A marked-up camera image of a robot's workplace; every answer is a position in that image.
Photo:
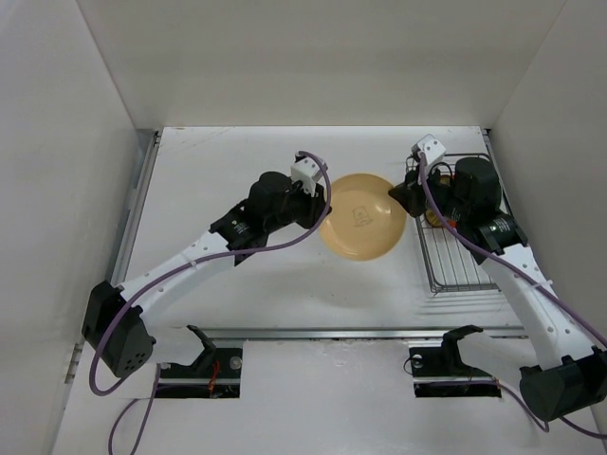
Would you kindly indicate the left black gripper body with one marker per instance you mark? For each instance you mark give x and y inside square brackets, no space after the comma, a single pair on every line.
[299,209]

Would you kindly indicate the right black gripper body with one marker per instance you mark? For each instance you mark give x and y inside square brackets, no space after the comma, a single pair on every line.
[454,209]

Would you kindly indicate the large beige plate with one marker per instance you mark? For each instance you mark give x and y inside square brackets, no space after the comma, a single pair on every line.
[364,222]

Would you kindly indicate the yellow patterned black-rimmed plate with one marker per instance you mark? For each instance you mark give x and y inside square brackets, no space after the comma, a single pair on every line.
[430,217]

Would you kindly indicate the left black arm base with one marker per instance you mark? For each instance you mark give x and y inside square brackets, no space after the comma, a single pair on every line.
[214,374]

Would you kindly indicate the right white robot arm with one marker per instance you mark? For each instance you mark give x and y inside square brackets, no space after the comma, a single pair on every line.
[568,370]

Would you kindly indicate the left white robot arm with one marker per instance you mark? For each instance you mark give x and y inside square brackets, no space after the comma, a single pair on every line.
[121,321]

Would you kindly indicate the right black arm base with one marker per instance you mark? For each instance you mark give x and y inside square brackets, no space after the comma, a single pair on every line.
[438,371]

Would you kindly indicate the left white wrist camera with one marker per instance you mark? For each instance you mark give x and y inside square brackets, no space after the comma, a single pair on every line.
[307,170]

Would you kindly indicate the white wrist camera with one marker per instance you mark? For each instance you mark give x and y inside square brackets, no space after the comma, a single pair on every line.
[307,170]
[430,147]

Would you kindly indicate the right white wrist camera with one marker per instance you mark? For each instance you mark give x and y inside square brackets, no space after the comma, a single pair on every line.
[430,147]

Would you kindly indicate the grey wire dish rack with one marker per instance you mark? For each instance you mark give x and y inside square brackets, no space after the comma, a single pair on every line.
[450,267]

